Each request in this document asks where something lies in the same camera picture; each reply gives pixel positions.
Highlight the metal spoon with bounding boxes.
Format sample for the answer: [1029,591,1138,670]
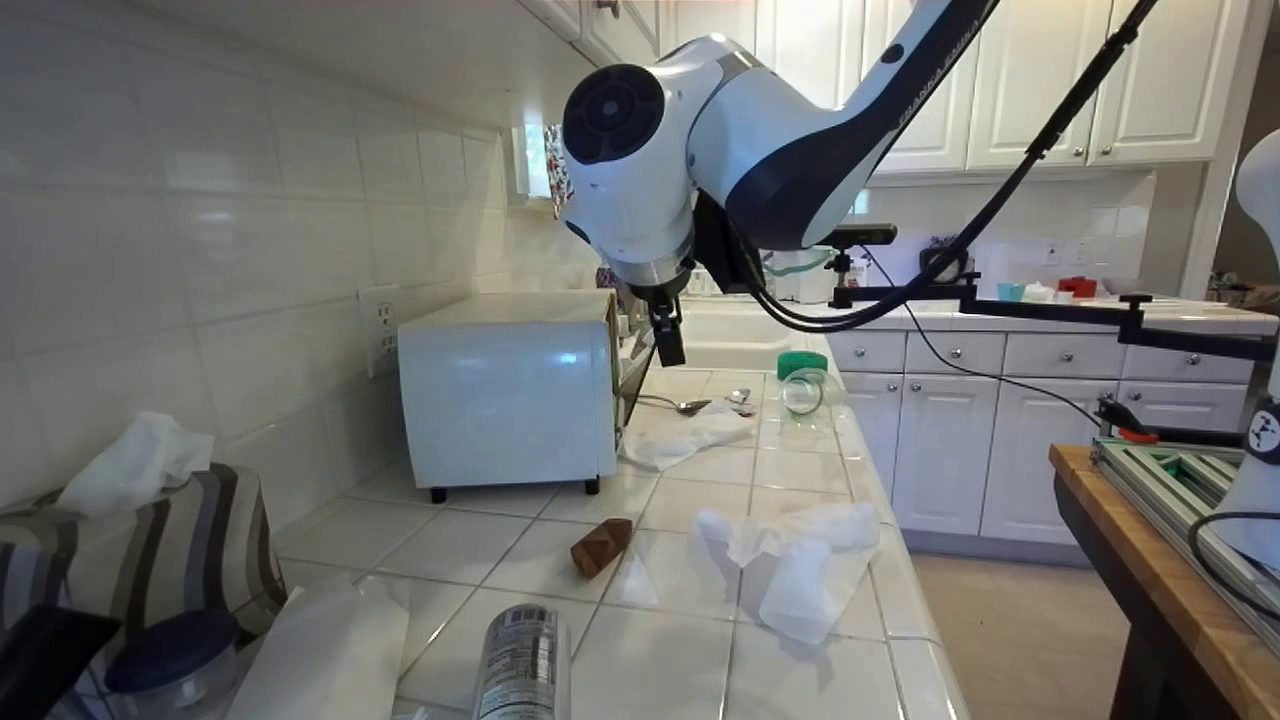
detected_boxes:
[641,392,715,421]

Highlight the black stereo camera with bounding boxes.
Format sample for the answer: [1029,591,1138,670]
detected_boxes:
[817,222,901,254]

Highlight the white paper bag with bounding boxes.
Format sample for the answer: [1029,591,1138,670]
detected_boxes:
[222,573,411,720]

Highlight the container with blue lid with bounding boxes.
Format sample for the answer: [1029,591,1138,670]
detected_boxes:
[95,603,255,720]

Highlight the crumpled white paper towel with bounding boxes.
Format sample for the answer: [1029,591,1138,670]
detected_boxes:
[691,500,887,655]

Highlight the glass oven door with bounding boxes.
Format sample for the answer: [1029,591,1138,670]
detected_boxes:
[605,291,659,435]

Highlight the thin black camera cable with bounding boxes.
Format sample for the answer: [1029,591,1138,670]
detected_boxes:
[855,244,1119,432]

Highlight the metal base plate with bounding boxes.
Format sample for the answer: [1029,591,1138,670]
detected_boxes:
[1087,432,1280,654]

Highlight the black table clock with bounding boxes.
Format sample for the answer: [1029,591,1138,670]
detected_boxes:
[918,231,978,291]

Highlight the clear plastic container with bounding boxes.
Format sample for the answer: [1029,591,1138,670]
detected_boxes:
[769,250,842,307]

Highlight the thin white napkin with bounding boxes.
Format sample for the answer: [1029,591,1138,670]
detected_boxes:
[620,410,762,478]

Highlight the crumpled white tissue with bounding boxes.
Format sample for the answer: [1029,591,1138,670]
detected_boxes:
[54,410,222,523]

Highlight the green object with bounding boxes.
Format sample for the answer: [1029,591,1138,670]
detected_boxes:
[774,348,833,390]

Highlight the window with patterned curtain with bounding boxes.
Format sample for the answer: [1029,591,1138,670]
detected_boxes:
[508,117,573,207]

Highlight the small brown object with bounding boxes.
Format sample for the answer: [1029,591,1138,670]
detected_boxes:
[569,518,638,579]

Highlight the white toaster oven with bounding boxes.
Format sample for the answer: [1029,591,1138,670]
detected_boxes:
[391,291,631,509]

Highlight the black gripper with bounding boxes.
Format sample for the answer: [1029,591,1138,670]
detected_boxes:
[625,271,691,371]

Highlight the white wall cabinet row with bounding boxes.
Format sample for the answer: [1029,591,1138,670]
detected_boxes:
[658,0,1250,190]

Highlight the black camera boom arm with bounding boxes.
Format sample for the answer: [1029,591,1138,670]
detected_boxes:
[821,244,1280,367]

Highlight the flat black object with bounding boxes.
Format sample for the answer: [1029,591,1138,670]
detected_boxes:
[0,603,128,720]

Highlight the red and black clamp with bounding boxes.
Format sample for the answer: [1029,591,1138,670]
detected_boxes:
[1091,397,1170,452]

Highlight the white upper cabinet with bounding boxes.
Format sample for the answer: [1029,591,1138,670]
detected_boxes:
[126,0,672,127]

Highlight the wooden table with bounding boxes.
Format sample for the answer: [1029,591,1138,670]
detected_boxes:
[1044,441,1280,720]

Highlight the white base cabinet row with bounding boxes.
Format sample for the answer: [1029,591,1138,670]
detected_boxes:
[821,326,1272,570]

